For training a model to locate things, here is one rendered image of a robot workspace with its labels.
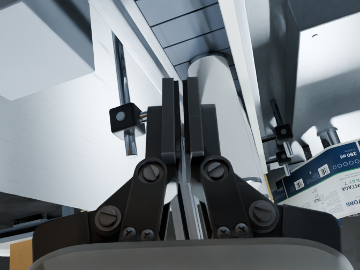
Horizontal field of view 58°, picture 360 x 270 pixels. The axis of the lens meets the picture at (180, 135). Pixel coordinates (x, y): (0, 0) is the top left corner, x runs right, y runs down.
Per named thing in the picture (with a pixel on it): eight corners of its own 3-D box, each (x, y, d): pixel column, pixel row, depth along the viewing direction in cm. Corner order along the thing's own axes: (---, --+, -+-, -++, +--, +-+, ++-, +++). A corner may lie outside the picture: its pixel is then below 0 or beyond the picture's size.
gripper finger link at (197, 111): (188, 251, 13) (184, 117, 17) (268, 248, 13) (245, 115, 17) (187, 225, 10) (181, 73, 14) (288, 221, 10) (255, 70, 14)
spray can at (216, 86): (230, 68, 42) (275, 227, 35) (192, 80, 44) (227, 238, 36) (223, 45, 38) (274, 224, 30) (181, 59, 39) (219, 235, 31)
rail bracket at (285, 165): (280, 130, 82) (295, 175, 77) (255, 136, 83) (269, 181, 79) (280, 125, 79) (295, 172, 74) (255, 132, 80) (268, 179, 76)
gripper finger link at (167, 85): (105, 254, 13) (118, 120, 17) (184, 251, 13) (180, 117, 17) (82, 228, 10) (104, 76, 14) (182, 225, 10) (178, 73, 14)
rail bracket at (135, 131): (164, 22, 40) (189, 146, 33) (111, 41, 41) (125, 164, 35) (155, 3, 37) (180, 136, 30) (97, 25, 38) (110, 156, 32)
